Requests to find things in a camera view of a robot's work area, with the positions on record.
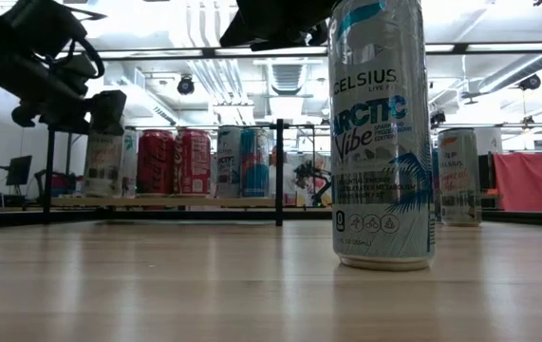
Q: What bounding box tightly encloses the silver Celsius Arctic Vibe can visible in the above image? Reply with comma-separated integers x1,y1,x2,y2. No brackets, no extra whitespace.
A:
215,124,243,199
327,0,437,272

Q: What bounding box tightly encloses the person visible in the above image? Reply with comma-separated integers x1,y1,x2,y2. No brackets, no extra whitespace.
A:
268,144,303,200

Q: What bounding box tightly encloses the red zero sugar cola can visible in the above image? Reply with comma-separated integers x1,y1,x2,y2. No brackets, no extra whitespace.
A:
136,128,176,197

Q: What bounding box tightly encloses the black computer monitor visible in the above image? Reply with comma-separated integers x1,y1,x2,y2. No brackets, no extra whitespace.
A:
5,155,33,187

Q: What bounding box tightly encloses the orange cloth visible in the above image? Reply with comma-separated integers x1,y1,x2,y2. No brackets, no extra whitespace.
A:
492,149,542,214

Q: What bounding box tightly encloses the silver slim can green print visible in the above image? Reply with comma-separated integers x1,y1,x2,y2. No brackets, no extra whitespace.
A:
121,126,140,199

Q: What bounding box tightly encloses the black shelf divider bar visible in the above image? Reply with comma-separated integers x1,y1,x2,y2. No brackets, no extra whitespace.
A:
274,118,286,227

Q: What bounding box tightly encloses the silver Celsius can yellow print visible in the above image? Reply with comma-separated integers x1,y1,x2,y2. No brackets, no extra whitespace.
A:
83,128,125,199

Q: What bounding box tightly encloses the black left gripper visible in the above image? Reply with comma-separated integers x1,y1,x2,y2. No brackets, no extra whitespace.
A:
11,49,128,137

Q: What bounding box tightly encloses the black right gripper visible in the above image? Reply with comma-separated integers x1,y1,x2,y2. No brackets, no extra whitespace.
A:
219,0,343,52

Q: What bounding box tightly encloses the colourful floral banner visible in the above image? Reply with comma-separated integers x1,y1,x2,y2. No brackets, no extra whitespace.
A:
283,152,333,208

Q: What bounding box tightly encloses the red Coca-Cola can white script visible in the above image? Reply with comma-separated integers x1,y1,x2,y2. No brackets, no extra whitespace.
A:
173,127,213,197

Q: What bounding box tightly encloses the black aluminium table frame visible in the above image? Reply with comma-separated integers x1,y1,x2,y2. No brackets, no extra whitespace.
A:
0,121,542,230

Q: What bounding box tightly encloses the black left wrist camera cable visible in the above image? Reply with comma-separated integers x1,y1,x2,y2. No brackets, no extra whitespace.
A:
73,7,108,81

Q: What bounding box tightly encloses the black overhead frame beam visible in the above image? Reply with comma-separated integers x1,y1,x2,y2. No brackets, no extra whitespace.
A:
61,41,542,64

